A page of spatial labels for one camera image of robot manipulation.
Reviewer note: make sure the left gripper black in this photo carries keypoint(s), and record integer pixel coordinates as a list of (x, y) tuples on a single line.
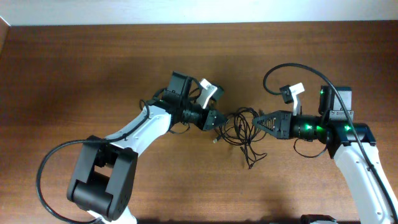
[(209, 122)]

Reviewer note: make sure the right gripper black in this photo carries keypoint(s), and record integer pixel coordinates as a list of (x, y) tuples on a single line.
[(283, 119)]

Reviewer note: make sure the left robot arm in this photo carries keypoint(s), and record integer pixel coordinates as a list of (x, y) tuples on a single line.
[(103, 177)]

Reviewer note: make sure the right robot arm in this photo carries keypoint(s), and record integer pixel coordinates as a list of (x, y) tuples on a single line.
[(351, 146)]

